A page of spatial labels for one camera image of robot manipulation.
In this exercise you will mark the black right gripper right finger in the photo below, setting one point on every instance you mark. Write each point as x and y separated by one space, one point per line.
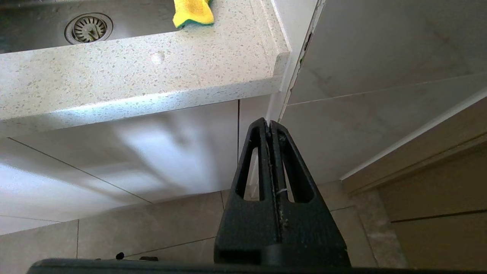
312 236

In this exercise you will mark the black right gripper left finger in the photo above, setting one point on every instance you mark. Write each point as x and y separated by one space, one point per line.
247 228

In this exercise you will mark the yellow green sponge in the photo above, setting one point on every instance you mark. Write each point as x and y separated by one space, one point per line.
192 11

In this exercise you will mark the stainless steel sink basin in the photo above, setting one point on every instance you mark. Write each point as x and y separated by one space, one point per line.
34 23

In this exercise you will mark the white cabinet door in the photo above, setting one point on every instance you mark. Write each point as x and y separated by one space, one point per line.
152 160

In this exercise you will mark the round metal drain strainer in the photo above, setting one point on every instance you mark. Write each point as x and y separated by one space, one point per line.
88 28

